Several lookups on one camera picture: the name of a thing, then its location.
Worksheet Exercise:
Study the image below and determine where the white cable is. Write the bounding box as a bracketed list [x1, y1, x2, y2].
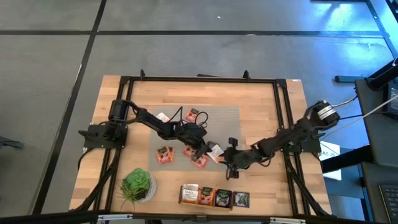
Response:
[320, 95, 398, 139]

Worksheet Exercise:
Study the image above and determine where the green succulent in white pot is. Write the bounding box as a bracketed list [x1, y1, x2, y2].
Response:
[119, 167, 158, 212]

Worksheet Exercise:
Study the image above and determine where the black aluminium table frame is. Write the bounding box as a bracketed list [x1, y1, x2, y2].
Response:
[70, 68, 333, 218]

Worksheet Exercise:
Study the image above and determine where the black gantry beam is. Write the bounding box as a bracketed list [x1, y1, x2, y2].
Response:
[0, 210, 398, 224]

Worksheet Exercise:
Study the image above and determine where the white paper sign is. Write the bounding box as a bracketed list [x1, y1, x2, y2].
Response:
[318, 140, 342, 181]

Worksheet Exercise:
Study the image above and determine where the black keyboard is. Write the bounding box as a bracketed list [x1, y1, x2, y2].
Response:
[378, 184, 398, 224]

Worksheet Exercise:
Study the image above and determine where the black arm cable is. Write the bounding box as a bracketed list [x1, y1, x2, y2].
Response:
[169, 106, 184, 124]

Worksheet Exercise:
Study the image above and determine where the grey desk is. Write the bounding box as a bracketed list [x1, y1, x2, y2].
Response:
[354, 77, 398, 224]

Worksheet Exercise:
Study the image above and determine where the teal metal bar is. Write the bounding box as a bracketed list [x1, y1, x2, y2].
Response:
[335, 75, 368, 83]

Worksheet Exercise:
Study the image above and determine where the orange peach tea packet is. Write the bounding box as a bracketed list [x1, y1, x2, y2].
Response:
[192, 154, 210, 169]
[182, 145, 196, 158]
[198, 186, 216, 207]
[155, 146, 171, 165]
[185, 108, 200, 123]

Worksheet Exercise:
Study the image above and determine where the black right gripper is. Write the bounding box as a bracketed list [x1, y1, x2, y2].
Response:
[220, 138, 255, 180]

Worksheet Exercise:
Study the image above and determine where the silver gantry bracket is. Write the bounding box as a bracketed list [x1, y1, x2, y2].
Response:
[96, 213, 134, 222]
[269, 217, 307, 224]

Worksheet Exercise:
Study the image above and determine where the grey woven placemat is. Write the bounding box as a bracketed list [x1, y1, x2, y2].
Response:
[148, 105, 243, 171]

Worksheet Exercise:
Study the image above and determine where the black monitor pole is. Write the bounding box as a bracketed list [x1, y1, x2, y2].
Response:
[366, 57, 398, 91]

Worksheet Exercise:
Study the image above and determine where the dark chair base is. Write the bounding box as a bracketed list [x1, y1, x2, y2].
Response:
[0, 136, 25, 150]

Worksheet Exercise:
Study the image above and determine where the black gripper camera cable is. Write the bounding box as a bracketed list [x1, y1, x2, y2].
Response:
[194, 111, 209, 128]

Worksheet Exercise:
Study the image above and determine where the wooden three-compartment organizer box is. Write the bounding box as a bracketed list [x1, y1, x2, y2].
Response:
[178, 185, 233, 211]

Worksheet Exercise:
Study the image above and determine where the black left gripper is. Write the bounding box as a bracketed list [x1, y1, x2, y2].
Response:
[177, 123, 211, 162]

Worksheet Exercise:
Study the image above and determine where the black desk beam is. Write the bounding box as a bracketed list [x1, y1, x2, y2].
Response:
[321, 145, 374, 174]

